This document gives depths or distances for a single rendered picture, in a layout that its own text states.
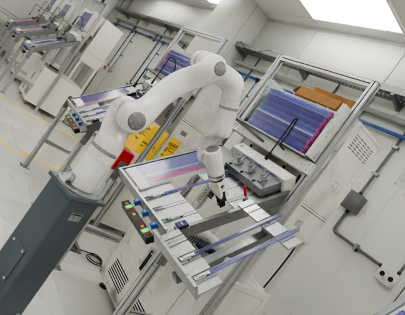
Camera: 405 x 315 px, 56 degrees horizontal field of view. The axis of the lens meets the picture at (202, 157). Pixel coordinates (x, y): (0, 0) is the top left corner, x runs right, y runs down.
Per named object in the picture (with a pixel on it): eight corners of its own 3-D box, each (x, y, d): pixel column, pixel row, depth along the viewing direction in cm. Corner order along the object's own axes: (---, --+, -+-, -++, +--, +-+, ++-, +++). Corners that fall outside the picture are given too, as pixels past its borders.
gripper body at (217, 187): (229, 177, 181) (231, 195, 187) (217, 168, 189) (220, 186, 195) (215, 183, 178) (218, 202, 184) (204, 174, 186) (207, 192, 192)
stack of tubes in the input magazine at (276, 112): (302, 153, 197) (333, 110, 196) (245, 121, 237) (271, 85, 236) (313, 163, 205) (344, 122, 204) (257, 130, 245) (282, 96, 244)
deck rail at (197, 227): (167, 244, 172) (167, 233, 170) (165, 242, 174) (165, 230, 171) (290, 201, 203) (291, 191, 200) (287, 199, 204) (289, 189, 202)
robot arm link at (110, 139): (94, 148, 146) (130, 97, 145) (85, 133, 162) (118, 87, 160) (120, 162, 153) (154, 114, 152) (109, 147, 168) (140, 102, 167)
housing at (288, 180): (282, 203, 203) (284, 180, 197) (231, 165, 241) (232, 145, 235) (293, 199, 207) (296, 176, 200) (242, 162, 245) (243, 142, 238)
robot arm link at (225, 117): (206, 99, 178) (191, 159, 186) (227, 108, 166) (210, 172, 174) (221, 101, 183) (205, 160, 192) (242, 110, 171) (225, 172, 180)
